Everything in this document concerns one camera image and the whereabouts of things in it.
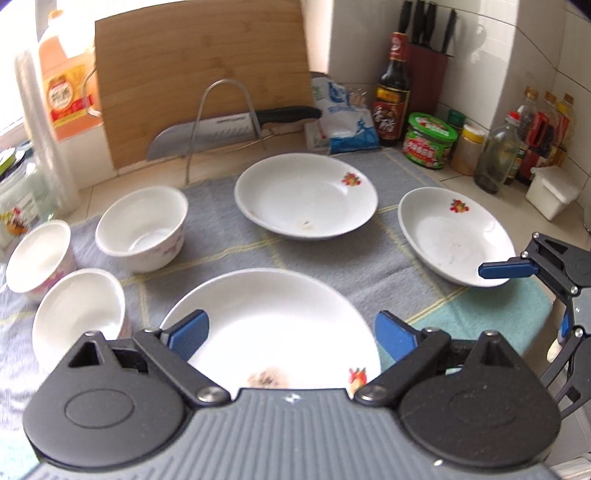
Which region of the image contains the white plate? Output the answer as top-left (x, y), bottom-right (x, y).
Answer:
top-left (235, 153), bottom-right (379, 240)
top-left (398, 187), bottom-right (515, 288)
top-left (160, 268), bottom-right (381, 395)

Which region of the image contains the white plastic seasoning box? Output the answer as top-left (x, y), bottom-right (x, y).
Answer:
top-left (526, 166), bottom-right (581, 221)

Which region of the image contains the grey checked cloth mat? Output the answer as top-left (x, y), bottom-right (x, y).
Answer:
top-left (0, 148), bottom-right (472, 467)

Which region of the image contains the clear glass bottle red cap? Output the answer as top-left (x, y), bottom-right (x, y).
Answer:
top-left (473, 111), bottom-right (521, 194)

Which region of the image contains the white bowl front left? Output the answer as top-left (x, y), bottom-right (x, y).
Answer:
top-left (32, 268), bottom-right (131, 370)

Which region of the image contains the white bowl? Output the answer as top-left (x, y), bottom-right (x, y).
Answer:
top-left (6, 220), bottom-right (77, 302)
top-left (95, 186), bottom-right (188, 273)
top-left (32, 268), bottom-right (131, 370)

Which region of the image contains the yellow lid spice jar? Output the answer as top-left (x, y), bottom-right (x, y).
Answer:
top-left (451, 124), bottom-right (486, 176)

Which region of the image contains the white bowl centre left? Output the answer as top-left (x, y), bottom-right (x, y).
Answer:
top-left (95, 186), bottom-right (188, 273)

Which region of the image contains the sauce bottles group right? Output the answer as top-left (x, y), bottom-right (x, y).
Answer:
top-left (505, 86), bottom-right (576, 185)

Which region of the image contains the green lid mushroom sauce jar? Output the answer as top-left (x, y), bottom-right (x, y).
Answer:
top-left (403, 112), bottom-right (458, 170)

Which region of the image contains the green cap small jar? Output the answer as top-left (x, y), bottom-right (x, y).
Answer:
top-left (446, 109), bottom-right (467, 135)

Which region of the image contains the white bowl far left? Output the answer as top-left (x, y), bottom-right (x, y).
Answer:
top-left (6, 220), bottom-right (77, 302)

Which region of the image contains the plastic wrap roll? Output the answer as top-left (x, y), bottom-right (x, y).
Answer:
top-left (14, 51), bottom-right (81, 217)

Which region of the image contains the dark vinegar bottle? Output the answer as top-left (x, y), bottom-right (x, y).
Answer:
top-left (372, 32), bottom-right (411, 146)

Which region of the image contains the large glass jar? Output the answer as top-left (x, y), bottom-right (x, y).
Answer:
top-left (1, 141), bottom-right (57, 256)

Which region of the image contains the dark red knife block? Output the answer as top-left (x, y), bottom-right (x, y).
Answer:
top-left (397, 1), bottom-right (457, 115)

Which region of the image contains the white blue salt bag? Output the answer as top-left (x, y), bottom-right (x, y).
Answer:
top-left (304, 75), bottom-right (380, 155)

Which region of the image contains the bamboo cutting board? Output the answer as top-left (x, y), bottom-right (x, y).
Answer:
top-left (95, 1), bottom-right (314, 169)

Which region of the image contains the orange cooking wine jug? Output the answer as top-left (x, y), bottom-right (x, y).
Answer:
top-left (38, 10), bottom-right (102, 141)

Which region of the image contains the metal wire board rack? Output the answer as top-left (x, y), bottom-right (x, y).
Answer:
top-left (184, 78), bottom-right (266, 186)

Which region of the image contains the kitchen knife black handle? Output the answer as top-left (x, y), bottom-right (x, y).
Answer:
top-left (146, 106), bottom-right (322, 161)

